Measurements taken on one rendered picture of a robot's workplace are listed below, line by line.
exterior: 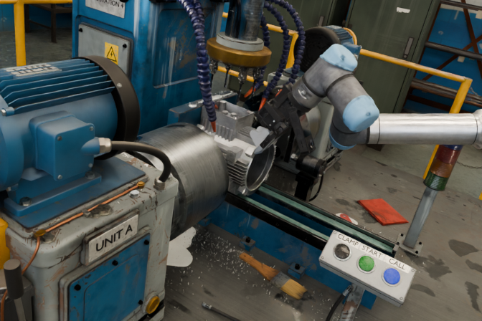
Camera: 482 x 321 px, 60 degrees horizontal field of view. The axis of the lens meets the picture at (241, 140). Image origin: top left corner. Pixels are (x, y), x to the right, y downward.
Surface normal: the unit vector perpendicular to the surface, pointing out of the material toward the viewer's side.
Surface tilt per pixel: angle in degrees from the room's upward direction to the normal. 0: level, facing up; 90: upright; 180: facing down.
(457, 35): 90
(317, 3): 90
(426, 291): 0
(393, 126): 63
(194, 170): 51
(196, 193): 73
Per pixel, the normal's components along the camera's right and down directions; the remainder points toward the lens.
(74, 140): 0.83, 0.36
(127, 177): 0.17, -0.90
